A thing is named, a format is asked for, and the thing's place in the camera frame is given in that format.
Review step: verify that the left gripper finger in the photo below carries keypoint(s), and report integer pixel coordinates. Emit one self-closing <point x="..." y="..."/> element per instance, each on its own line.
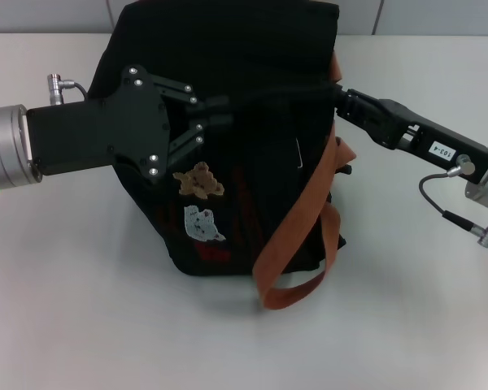
<point x="183" y="95"/>
<point x="187" y="142"/>

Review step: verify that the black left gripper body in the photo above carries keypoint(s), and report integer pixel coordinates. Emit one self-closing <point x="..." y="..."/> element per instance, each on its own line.
<point x="105" y="130"/>

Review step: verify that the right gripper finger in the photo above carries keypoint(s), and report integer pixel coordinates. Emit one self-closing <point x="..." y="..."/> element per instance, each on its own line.
<point x="362" y="124"/>
<point x="362" y="103"/>

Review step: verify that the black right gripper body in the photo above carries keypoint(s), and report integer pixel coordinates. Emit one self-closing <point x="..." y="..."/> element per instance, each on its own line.
<point x="431" y="138"/>

